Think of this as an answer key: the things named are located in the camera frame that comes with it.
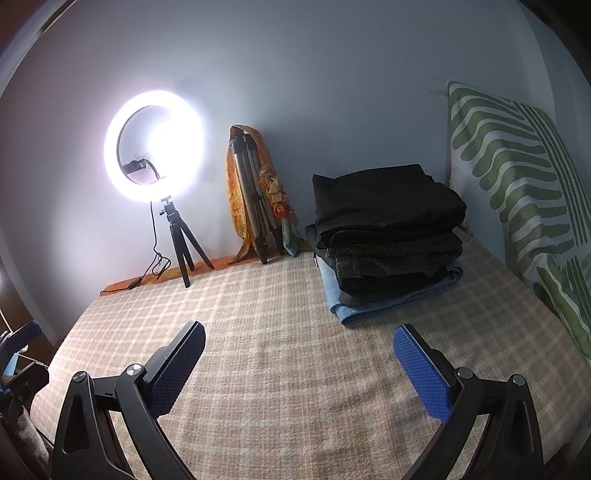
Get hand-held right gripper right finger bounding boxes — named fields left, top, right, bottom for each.
left=392, top=323, right=546, bottom=480

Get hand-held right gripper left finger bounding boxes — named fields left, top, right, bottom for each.
left=51, top=320, right=206, bottom=480

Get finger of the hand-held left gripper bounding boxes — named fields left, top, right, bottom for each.
left=4, top=361, right=50, bottom=408
left=0, top=320, right=41, bottom=358

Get black pants with yellow lines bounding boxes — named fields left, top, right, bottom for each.
left=311, top=164, right=467, bottom=250

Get dark folded pants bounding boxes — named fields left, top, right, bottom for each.
left=305, top=224, right=458, bottom=305

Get light blue folded jeans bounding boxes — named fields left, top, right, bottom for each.
left=318, top=263, right=464, bottom=328

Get orange bed sheet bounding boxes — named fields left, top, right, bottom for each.
left=100, top=256, right=259, bottom=292

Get beige checkered blanket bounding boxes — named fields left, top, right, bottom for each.
left=30, top=235, right=591, bottom=480

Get small black tripod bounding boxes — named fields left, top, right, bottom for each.
left=159, top=196, right=215, bottom=288

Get folded tripod with orange scarf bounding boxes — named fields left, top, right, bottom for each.
left=225, top=124, right=312, bottom=265

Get silver folded tripod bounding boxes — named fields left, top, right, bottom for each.
left=229, top=133, right=286, bottom=265

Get green and white patterned pillow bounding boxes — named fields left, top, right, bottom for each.
left=447, top=82, right=591, bottom=358

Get black power cable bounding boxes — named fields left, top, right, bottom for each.
left=100, top=200, right=172, bottom=292

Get white ring light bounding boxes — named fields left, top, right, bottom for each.
left=104, top=89, right=218, bottom=204

